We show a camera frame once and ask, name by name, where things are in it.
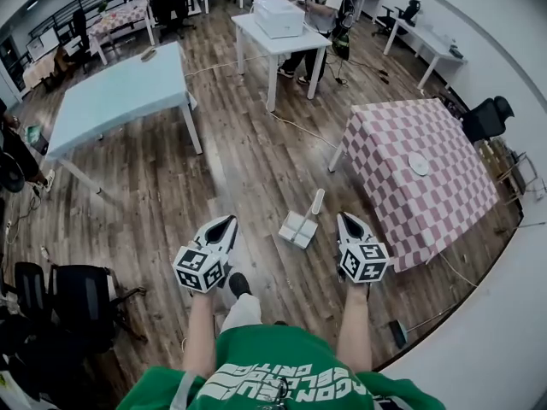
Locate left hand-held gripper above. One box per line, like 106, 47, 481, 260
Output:
173, 214, 239, 295

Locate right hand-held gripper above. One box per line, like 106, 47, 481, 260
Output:
336, 212, 391, 299

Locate person's right forearm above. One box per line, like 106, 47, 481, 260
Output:
332, 285, 376, 372

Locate person's left forearm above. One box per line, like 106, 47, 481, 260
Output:
182, 290, 224, 376

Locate person's black left shoe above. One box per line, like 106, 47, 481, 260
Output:
227, 272, 254, 299

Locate pink checked table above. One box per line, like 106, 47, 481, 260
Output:
86, 0, 156, 66
327, 97, 502, 274

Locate person's white trouser leg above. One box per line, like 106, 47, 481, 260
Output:
219, 293, 263, 333

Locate white round plate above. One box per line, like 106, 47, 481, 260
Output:
408, 151, 431, 177

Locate grey broom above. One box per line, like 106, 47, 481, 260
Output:
387, 308, 450, 350

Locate person's green shirt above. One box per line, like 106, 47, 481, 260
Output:
115, 321, 446, 410

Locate black office chair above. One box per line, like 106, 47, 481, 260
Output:
462, 95, 516, 145
11, 261, 53, 315
62, 8, 93, 74
150, 0, 194, 44
45, 262, 149, 354
374, 0, 422, 38

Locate metal rack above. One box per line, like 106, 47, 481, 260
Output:
479, 138, 546, 207

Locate light blue table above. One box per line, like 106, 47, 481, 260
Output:
44, 41, 204, 208

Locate long white desk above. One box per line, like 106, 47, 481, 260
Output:
381, 15, 469, 91

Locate green bag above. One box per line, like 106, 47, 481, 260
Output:
24, 123, 50, 156

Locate white box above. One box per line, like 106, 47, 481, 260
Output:
252, 0, 306, 39

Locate black railing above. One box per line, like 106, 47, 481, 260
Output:
0, 0, 151, 62

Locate white floor cable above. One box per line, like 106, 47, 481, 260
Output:
185, 56, 339, 149

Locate grey shoulder strap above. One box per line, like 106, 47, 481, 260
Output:
172, 368, 198, 410

